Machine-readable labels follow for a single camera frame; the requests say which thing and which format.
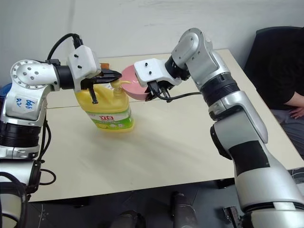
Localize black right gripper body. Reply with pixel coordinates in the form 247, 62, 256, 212
147, 80, 175, 92

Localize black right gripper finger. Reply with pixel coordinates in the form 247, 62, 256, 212
144, 81, 160, 102
161, 87, 171, 103

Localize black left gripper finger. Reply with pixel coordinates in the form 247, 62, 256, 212
102, 69, 123, 84
87, 85, 99, 105

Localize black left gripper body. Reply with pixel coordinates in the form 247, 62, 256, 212
80, 72, 107, 91

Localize pink bowl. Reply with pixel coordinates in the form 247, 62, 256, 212
121, 66, 151, 102

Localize yellow pump detergent bottle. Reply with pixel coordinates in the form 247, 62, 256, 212
75, 79, 135, 133

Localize person's bare hand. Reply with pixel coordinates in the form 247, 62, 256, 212
288, 104, 304, 120

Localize white handwritten label sticker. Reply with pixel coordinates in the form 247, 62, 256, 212
14, 94, 39, 110

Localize seated person in black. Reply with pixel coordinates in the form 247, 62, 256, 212
244, 26, 304, 110

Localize dark rounded shape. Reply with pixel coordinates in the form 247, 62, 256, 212
117, 210, 146, 228

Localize person's black shirt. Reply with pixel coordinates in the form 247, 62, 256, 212
273, 42, 304, 111

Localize person's grey trousers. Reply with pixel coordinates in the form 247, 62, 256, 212
270, 108, 304, 160

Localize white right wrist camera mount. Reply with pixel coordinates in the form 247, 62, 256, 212
133, 59, 182, 88

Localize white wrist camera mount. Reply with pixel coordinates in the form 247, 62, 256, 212
66, 45, 102, 92
133, 59, 182, 88

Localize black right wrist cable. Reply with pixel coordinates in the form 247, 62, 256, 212
155, 91, 203, 101

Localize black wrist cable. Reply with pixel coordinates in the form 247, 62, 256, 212
155, 91, 203, 101
47, 33, 83, 63

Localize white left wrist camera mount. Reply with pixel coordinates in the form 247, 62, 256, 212
66, 45, 102, 92

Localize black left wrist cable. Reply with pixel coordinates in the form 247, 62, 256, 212
47, 33, 83, 63

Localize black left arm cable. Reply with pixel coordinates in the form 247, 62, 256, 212
35, 102, 57, 189

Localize black table bracket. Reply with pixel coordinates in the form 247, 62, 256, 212
215, 178, 236, 190
73, 196, 91, 209

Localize thick black cable loop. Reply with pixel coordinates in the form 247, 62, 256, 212
0, 172, 29, 228

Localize black metal bracket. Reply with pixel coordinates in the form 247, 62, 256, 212
223, 206, 243, 223

